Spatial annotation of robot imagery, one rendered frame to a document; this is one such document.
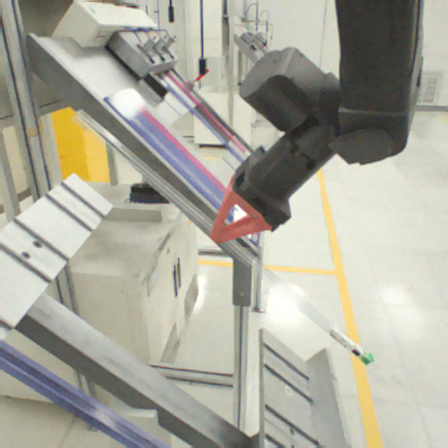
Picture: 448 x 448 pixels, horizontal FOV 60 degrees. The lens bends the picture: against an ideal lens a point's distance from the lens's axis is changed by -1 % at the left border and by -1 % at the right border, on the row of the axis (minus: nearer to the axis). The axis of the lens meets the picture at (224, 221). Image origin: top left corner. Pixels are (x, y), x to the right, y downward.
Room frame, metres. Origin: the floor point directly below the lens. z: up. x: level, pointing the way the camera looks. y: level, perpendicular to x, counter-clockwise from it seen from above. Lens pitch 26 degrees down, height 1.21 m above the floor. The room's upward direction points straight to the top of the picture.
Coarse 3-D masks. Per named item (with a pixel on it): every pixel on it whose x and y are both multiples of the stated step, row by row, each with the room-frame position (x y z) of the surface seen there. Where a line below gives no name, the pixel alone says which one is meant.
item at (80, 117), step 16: (80, 112) 0.45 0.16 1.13; (96, 128) 0.44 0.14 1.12; (112, 144) 0.44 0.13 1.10; (128, 160) 0.44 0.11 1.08; (144, 176) 0.44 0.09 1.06; (160, 192) 0.44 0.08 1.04; (176, 192) 0.44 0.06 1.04; (192, 208) 0.44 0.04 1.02; (208, 224) 0.43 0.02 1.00; (240, 256) 0.43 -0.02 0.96; (256, 272) 0.43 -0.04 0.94; (272, 272) 0.44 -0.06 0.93; (288, 288) 0.43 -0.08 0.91; (304, 304) 0.42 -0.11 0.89; (320, 320) 0.42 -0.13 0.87
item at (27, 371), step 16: (0, 352) 0.22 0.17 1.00; (16, 352) 0.23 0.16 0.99; (0, 368) 0.22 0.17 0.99; (16, 368) 0.22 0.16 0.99; (32, 368) 0.22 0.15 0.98; (32, 384) 0.22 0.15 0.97; (48, 384) 0.22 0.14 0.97; (64, 384) 0.22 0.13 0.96; (64, 400) 0.21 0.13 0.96; (80, 400) 0.22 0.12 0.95; (80, 416) 0.21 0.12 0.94; (96, 416) 0.21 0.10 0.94; (112, 416) 0.22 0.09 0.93; (112, 432) 0.21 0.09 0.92; (128, 432) 0.22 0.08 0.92; (144, 432) 0.22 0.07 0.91
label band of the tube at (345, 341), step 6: (336, 330) 0.42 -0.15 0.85; (336, 336) 0.42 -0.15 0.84; (342, 336) 0.42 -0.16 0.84; (342, 342) 0.41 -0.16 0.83; (348, 342) 0.41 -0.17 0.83; (354, 342) 0.42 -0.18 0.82; (348, 348) 0.41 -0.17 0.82; (354, 348) 0.41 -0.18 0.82; (360, 348) 0.42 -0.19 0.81; (354, 354) 0.41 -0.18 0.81; (360, 354) 0.41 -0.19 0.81
